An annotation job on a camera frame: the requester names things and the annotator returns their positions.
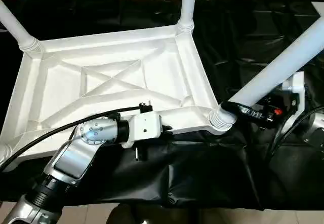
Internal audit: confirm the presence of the white plastic table leg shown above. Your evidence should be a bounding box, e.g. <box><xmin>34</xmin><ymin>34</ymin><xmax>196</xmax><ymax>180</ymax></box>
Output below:
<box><xmin>177</xmin><ymin>0</ymin><xmax>199</xmax><ymax>32</ymax></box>
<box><xmin>209</xmin><ymin>15</ymin><xmax>324</xmax><ymax>134</ymax></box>
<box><xmin>0</xmin><ymin>0</ymin><xmax>41</xmax><ymax>53</ymax></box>

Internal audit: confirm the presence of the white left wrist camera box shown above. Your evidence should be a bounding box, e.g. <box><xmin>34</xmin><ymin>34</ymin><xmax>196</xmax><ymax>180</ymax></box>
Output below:
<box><xmin>121</xmin><ymin>113</ymin><xmax>164</xmax><ymax>150</ymax></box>

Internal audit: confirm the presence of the white plastic table top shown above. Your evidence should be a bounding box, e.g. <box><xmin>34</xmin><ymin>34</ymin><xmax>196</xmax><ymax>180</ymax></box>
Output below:
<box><xmin>0</xmin><ymin>24</ymin><xmax>237</xmax><ymax>166</ymax></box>

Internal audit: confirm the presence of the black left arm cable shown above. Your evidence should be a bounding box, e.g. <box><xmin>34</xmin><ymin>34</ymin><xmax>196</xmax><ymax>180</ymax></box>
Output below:
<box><xmin>0</xmin><ymin>102</ymin><xmax>152</xmax><ymax>173</ymax></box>

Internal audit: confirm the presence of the black mat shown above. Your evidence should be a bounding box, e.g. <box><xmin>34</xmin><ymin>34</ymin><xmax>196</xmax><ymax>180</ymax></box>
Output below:
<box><xmin>0</xmin><ymin>0</ymin><xmax>324</xmax><ymax>212</ymax></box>

